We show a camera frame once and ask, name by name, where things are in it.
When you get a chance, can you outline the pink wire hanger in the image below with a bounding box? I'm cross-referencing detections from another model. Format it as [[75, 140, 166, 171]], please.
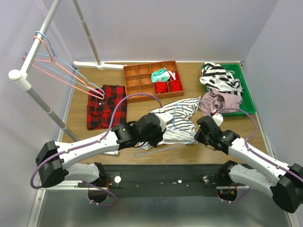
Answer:
[[23, 35, 105, 100]]

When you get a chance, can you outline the green plastic bin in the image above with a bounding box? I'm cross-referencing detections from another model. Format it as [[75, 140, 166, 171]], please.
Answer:
[[201, 63, 256, 114]]

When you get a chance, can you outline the brown compartment tray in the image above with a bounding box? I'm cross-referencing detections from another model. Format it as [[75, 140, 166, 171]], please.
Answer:
[[124, 61, 185, 99]]

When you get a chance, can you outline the red white striped sock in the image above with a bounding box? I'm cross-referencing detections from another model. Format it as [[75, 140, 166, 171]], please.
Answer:
[[167, 71, 180, 81]]

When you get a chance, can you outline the red black plaid shirt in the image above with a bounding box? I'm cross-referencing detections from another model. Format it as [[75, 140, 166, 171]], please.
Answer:
[[87, 85, 126, 130]]

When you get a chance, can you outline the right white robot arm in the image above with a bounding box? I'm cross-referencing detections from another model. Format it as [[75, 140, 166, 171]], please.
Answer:
[[195, 116, 303, 213]]

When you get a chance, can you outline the aluminium frame rail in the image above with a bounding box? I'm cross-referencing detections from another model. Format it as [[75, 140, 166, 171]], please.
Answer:
[[29, 181, 300, 227]]

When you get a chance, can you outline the mauve garment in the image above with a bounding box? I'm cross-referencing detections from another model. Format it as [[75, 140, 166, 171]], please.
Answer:
[[199, 89, 242, 116]]

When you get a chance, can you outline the blue wire hanger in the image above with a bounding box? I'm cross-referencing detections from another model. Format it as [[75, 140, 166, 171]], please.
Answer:
[[33, 31, 105, 99], [134, 103, 197, 157]]

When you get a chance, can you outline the thin striped tank top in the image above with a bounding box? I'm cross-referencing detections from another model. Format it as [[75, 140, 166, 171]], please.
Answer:
[[138, 96, 202, 151]]

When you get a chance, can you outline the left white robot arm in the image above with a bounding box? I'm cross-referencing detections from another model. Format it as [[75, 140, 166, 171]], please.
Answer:
[[34, 113, 173, 188]]

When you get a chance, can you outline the bold striped garment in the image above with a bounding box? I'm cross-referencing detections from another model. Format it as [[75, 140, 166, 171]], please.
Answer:
[[199, 62, 243, 96]]

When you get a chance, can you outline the red cloth right compartment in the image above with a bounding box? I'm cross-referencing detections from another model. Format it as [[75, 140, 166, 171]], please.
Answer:
[[169, 80, 183, 92]]

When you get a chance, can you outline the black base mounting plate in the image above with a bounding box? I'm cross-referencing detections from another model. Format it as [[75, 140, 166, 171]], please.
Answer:
[[78, 163, 248, 199]]

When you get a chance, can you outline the mint white sock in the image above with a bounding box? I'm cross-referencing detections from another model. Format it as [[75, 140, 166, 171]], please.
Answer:
[[151, 68, 170, 83]]

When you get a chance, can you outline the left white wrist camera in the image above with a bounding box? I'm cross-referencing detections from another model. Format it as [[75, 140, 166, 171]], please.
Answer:
[[155, 110, 174, 132]]

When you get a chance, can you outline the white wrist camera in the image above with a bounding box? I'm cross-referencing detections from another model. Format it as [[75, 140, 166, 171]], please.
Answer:
[[211, 111, 223, 127], [155, 110, 174, 132]]

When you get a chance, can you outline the red cloth compartment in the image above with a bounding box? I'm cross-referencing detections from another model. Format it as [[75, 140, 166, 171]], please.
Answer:
[[169, 80, 183, 92], [154, 82, 169, 94]]

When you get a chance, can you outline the white metal clothes rack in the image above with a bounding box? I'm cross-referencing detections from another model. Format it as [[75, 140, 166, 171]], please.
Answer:
[[9, 0, 124, 142]]

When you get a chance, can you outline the red cloth left compartment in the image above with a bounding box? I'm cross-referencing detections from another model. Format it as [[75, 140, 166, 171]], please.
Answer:
[[154, 82, 169, 94]]

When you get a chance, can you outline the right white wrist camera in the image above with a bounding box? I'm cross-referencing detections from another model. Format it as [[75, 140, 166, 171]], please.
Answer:
[[211, 111, 223, 127]]

